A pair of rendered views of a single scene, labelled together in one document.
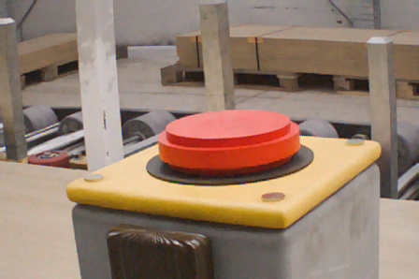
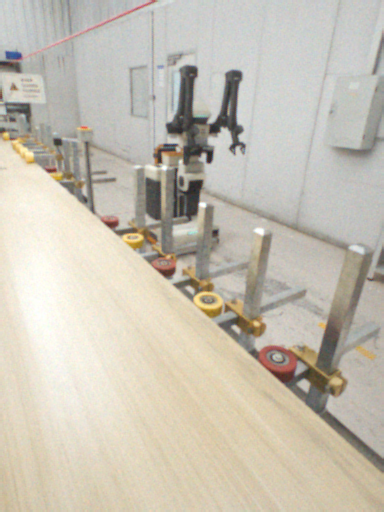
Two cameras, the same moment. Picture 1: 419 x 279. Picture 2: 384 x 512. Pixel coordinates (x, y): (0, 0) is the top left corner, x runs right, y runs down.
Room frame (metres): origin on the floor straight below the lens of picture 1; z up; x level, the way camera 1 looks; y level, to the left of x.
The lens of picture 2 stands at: (1.84, 1.39, 1.39)
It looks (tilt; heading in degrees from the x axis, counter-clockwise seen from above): 25 degrees down; 203
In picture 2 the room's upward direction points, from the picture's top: 3 degrees clockwise
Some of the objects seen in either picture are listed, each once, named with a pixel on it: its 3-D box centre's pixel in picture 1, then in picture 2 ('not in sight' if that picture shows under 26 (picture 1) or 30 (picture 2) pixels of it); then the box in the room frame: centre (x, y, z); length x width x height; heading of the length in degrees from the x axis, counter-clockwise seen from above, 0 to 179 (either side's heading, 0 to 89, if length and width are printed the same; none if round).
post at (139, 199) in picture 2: not in sight; (140, 219); (0.65, 0.62, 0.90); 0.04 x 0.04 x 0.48; 58
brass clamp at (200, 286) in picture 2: not in sight; (197, 280); (0.91, 1.02, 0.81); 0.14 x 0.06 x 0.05; 58
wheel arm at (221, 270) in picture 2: not in sight; (209, 274); (0.84, 1.04, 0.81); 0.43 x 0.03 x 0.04; 148
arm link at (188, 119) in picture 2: not in sight; (189, 99); (-0.60, 0.27, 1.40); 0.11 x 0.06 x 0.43; 147
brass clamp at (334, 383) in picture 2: not in sight; (315, 369); (1.18, 1.44, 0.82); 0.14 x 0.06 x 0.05; 58
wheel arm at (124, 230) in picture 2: not in sight; (149, 226); (0.58, 0.62, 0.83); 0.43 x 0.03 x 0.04; 148
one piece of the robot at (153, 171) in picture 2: not in sight; (175, 187); (-1.09, -0.08, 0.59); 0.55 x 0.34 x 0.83; 147
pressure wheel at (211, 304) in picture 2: not in sight; (207, 315); (1.14, 1.15, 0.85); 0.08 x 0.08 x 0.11
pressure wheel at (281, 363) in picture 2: not in sight; (274, 375); (1.28, 1.36, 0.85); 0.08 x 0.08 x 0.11
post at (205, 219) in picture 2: not in sight; (202, 269); (0.92, 1.04, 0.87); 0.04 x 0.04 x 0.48; 58
